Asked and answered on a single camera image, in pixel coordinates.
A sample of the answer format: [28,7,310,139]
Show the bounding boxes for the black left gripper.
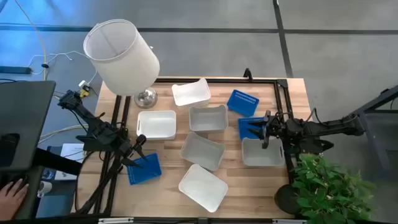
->
[117,133,149,169]

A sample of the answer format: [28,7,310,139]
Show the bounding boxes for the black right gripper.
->
[248,109,289,149]

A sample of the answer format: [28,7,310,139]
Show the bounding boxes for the blue perforated plastic basket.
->
[126,152,162,186]
[238,116,267,141]
[226,89,260,118]

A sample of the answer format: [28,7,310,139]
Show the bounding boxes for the white plastic basket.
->
[136,110,177,141]
[178,164,229,213]
[171,77,212,110]

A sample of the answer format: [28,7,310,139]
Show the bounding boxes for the grey plastic basket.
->
[188,104,229,134]
[241,136,286,168]
[180,131,226,172]

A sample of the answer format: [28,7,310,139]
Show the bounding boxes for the silver lamp stand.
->
[133,86,159,110]

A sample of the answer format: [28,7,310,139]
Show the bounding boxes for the white paper booklet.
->
[54,142,85,181]

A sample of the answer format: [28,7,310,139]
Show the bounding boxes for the black plant pot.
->
[274,183,302,215]

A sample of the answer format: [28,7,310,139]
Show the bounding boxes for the white and yellow plug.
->
[78,80,91,99]

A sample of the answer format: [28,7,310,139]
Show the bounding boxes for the green leafy plant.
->
[292,152,379,224]

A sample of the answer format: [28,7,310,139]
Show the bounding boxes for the white mug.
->
[37,180,53,198]

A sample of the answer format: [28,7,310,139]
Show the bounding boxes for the white fabric lamp shade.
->
[83,18,161,96]

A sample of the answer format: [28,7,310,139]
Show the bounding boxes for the dark grey monitor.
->
[0,80,57,172]

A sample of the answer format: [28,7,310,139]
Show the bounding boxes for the dark metal stand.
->
[353,84,398,180]

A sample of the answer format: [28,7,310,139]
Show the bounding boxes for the person's hand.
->
[0,179,30,221]

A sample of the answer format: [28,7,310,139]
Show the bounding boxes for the black power strip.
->
[0,65,33,75]

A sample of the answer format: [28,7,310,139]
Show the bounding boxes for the silver bracket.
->
[272,218,307,224]
[98,217,134,224]

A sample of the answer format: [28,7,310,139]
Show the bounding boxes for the beige cable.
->
[39,123,91,141]

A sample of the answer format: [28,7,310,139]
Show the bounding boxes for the thin white cable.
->
[27,50,98,85]

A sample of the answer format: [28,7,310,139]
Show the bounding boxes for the yellow cable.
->
[14,0,49,81]

